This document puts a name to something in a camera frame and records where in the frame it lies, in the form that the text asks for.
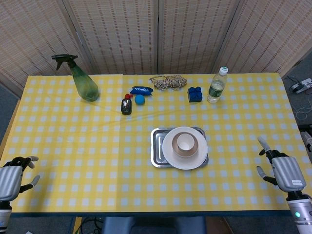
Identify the dark bottle with red cap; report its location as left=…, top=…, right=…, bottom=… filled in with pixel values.
left=121, top=94, right=134, bottom=115

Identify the green spray bottle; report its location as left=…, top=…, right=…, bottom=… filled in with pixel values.
left=51, top=54, right=100, bottom=102

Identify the coiled braided rope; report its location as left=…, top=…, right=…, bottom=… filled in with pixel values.
left=149, top=75, right=188, bottom=91

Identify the beige folding screen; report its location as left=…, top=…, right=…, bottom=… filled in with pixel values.
left=0, top=0, right=312, bottom=98

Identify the white round plate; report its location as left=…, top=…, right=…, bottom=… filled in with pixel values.
left=162, top=126, right=209, bottom=170

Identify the clear plastic water bottle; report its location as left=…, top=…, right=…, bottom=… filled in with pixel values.
left=207, top=66, right=229, bottom=104

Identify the silver metal tray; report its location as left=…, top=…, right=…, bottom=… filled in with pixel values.
left=150, top=126, right=209, bottom=169

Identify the blue building block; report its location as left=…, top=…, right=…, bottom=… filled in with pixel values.
left=187, top=86, right=204, bottom=103

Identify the white device on floor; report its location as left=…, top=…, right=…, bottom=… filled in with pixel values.
left=291, top=77, right=312, bottom=94

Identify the white cable on floor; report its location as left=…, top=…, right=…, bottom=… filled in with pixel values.
left=292, top=96, right=312, bottom=120

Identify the beige bowl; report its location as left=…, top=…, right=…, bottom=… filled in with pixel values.
left=172, top=132, right=198, bottom=156

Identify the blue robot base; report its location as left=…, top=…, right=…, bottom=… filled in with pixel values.
left=101, top=216, right=207, bottom=234

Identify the yellow checkered tablecloth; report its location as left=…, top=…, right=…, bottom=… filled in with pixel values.
left=0, top=72, right=312, bottom=213

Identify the blue snack packet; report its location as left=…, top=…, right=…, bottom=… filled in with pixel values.
left=129, top=86, right=154, bottom=96

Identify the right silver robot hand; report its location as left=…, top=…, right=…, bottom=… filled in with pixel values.
left=256, top=136, right=307, bottom=193

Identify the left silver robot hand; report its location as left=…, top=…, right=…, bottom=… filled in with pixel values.
left=0, top=156, right=40, bottom=202

